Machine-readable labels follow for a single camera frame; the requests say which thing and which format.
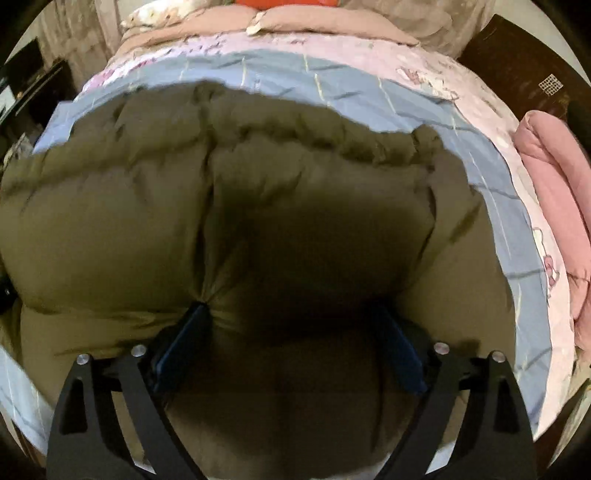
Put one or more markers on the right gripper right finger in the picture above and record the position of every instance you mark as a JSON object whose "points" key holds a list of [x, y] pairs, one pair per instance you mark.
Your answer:
{"points": [[470, 421]]}

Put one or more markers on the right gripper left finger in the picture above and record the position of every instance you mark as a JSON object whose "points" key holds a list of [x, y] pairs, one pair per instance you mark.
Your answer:
{"points": [[86, 440]]}

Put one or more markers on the olive brown puffer coat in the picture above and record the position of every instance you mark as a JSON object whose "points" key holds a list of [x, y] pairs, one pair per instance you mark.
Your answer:
{"points": [[318, 246]]}

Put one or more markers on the pink folded blanket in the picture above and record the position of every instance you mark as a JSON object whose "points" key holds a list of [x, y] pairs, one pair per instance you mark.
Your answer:
{"points": [[560, 171]]}

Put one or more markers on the pink floral quilt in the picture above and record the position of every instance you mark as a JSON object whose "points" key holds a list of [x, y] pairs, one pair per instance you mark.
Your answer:
{"points": [[415, 60]]}

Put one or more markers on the dark tv desk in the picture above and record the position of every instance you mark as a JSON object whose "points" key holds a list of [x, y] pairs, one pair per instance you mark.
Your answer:
{"points": [[30, 92]]}

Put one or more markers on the dark wooden nightstand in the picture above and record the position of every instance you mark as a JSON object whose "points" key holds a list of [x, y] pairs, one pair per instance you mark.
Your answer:
{"points": [[528, 75]]}

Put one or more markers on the light blue plaid bedsheet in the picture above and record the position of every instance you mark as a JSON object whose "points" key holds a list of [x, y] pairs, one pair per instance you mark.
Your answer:
{"points": [[333, 224]]}

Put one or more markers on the beige pink duvet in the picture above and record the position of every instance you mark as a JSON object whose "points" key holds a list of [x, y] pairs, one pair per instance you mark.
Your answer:
{"points": [[160, 22]]}

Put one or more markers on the orange red pillow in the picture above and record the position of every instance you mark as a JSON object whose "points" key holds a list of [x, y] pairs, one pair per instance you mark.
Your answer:
{"points": [[267, 4]]}

